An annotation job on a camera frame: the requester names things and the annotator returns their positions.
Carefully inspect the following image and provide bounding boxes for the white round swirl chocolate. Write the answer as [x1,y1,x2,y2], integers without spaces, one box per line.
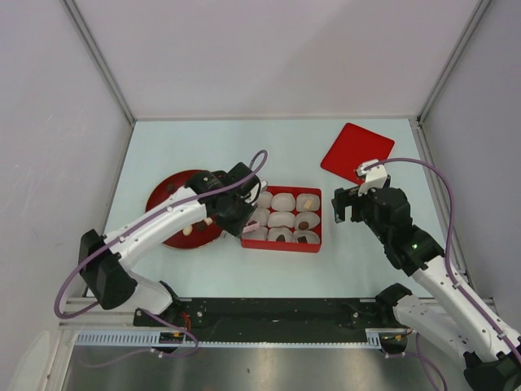
[182,226,193,236]

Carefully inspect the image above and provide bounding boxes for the pink metal tongs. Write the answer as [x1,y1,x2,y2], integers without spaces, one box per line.
[242,220,261,234]

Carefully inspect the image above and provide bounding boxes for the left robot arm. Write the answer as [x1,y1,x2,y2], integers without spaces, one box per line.
[80,163,267,326]

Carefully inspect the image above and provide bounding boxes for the purple cable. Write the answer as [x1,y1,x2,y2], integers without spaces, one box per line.
[55,149,269,370]
[360,157,521,391]

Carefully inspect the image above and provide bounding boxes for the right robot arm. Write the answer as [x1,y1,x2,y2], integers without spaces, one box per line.
[331,187,520,390]

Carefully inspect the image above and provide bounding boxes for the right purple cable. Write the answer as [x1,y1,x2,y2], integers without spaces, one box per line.
[360,157,521,391]

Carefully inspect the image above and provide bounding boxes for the red chocolate box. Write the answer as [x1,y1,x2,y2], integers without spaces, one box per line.
[240,186,322,253]

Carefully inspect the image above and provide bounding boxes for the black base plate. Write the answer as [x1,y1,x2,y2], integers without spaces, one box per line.
[159,298,404,342]

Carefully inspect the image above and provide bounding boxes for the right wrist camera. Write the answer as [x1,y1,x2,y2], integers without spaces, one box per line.
[356,160,387,196]

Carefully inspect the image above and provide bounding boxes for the round red plate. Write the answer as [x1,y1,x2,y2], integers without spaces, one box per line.
[145,169,222,250]

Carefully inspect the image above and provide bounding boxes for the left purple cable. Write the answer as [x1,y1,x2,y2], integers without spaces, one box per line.
[55,149,269,370]

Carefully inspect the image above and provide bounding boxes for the white paper cup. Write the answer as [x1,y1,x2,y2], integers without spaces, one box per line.
[271,192,296,212]
[242,226,268,241]
[294,212,321,231]
[293,231,321,244]
[257,191,273,209]
[251,208,270,226]
[267,211,296,229]
[267,227,293,243]
[296,193,321,213]

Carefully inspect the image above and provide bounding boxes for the grey cable duct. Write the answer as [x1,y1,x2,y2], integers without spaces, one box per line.
[74,331,392,349]

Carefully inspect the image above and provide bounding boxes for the red box lid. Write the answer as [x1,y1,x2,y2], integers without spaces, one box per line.
[320,123,395,185]

